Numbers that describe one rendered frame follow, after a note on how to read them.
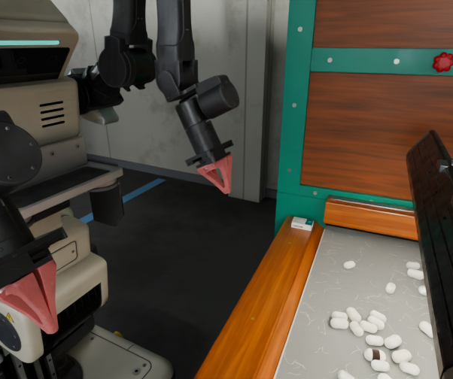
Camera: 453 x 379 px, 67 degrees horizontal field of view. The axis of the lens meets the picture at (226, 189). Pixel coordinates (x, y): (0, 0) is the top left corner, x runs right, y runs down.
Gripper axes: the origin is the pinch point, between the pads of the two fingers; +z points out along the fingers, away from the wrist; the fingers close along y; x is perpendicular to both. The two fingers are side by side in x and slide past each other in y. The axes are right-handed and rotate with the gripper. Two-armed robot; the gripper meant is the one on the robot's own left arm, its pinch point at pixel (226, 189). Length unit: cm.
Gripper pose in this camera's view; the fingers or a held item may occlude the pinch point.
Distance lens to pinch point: 72.9
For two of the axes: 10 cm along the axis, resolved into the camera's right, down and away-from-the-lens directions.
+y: 4.6, -3.4, 8.2
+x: -7.9, 2.6, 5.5
